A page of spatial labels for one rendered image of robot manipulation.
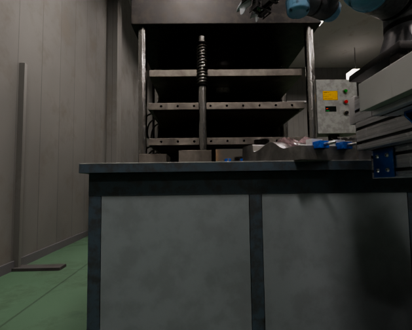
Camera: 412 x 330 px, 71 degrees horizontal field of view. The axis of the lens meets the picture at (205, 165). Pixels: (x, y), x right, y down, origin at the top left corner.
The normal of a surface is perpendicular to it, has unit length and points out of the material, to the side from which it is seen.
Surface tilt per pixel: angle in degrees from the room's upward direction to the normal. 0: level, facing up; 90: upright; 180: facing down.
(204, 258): 90
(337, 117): 90
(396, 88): 90
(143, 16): 90
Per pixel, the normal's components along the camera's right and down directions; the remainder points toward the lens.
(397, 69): -1.00, 0.01
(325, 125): 0.01, -0.07
